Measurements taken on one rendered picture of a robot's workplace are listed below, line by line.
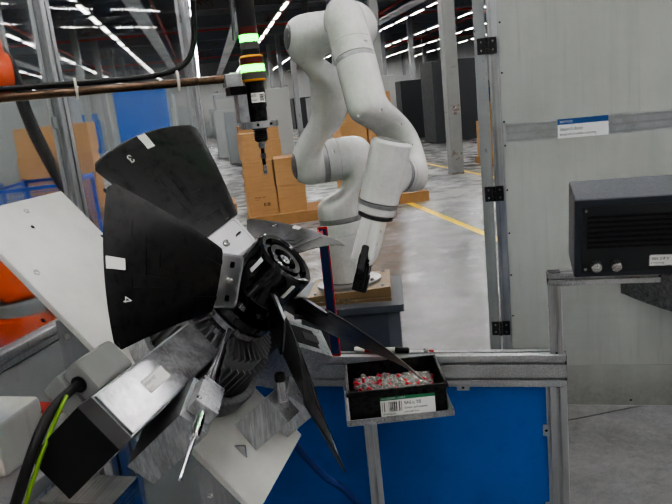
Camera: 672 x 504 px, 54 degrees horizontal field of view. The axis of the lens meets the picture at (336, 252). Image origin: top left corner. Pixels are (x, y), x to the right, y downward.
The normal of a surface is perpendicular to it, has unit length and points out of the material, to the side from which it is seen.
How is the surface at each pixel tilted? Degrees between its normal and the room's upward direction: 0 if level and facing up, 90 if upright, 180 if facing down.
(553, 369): 90
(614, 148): 90
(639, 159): 90
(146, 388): 50
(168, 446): 102
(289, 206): 90
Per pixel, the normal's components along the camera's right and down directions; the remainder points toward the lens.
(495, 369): -0.23, 0.24
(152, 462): -0.03, 0.42
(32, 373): 0.97, -0.05
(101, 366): 0.68, -0.66
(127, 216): 0.80, -0.25
